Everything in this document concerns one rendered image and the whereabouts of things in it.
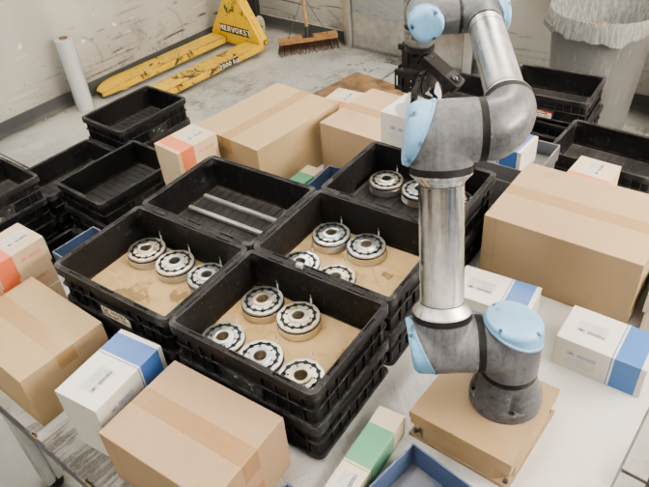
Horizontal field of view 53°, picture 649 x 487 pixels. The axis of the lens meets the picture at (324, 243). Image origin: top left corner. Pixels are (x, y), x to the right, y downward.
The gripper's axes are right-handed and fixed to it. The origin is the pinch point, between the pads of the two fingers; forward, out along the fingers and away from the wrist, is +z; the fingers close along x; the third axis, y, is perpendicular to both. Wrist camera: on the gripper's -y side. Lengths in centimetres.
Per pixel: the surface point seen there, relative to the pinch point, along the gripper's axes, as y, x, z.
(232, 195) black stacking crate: 53, 24, 28
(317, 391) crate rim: -21, 74, 19
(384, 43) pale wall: 187, -253, 102
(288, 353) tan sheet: -3, 63, 28
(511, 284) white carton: -32.3, 10.9, 32.7
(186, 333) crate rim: 12, 78, 18
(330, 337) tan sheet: -8, 54, 28
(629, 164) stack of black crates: -27, -111, 63
